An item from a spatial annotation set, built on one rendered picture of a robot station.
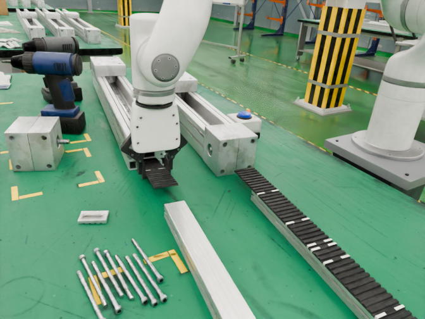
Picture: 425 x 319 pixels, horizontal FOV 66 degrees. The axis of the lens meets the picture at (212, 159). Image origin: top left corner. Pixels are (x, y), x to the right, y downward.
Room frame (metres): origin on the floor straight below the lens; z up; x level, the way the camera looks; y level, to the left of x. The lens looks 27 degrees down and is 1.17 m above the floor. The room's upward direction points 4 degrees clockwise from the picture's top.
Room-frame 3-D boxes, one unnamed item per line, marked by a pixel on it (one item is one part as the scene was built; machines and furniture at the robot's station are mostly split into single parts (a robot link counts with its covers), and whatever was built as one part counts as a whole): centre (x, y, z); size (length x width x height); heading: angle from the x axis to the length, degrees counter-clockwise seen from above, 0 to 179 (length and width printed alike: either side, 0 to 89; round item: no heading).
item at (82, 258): (0.35, 0.16, 0.78); 0.11 x 0.01 x 0.01; 38
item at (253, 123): (0.94, -0.08, 0.81); 0.10 x 0.08 x 0.06; 115
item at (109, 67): (1.29, 0.43, 0.87); 0.16 x 0.11 x 0.07; 25
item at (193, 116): (1.14, 0.15, 0.82); 0.80 x 0.10 x 0.09; 25
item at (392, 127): (0.88, -0.50, 0.90); 0.19 x 0.19 x 0.18
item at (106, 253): (0.36, 0.13, 0.78); 0.11 x 0.01 x 0.01; 37
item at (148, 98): (0.65, 0.13, 0.98); 0.09 x 0.08 x 0.03; 115
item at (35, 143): (0.69, 0.40, 0.83); 0.11 x 0.10 x 0.10; 103
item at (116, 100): (1.06, 0.32, 0.82); 0.80 x 0.10 x 0.09; 25
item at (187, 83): (1.14, 0.15, 0.87); 0.16 x 0.11 x 0.07; 25
